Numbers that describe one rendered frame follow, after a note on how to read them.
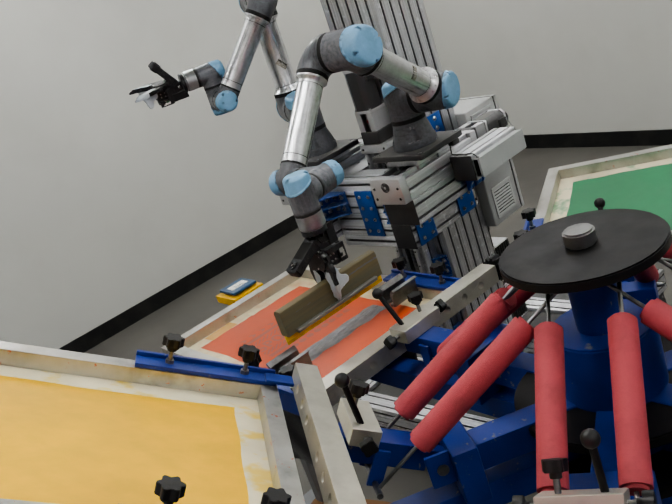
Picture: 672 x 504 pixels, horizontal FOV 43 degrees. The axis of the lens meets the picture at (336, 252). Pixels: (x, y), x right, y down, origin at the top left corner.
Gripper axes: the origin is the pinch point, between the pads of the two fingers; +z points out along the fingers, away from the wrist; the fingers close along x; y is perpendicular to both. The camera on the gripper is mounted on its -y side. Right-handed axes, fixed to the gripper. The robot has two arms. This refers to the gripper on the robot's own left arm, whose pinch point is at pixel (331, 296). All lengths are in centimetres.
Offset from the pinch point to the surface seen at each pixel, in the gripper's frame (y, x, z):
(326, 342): -4.2, 4.2, 13.1
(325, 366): -13.1, -5.7, 13.4
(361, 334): 3.0, -2.9, 13.5
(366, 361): -15.6, -29.2, 5.2
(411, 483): 36, 49, 109
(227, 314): -6, 54, 11
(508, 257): -8, -76, -23
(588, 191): 100, -13, 14
